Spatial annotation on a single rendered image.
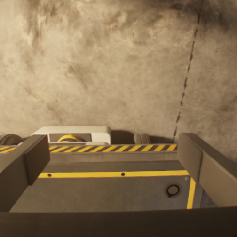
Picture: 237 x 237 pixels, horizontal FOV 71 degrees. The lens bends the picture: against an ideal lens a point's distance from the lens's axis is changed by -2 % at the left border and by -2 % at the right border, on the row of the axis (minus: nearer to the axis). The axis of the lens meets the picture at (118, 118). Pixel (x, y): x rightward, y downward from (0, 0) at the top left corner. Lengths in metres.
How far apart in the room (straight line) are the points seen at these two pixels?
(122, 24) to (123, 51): 0.09
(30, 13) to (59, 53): 0.16
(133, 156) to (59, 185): 0.18
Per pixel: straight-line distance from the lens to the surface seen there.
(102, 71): 0.65
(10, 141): 0.69
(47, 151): 0.17
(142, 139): 0.57
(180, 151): 0.16
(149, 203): 0.44
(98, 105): 0.66
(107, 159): 0.37
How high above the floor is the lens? 0.65
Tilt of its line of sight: 75 degrees down
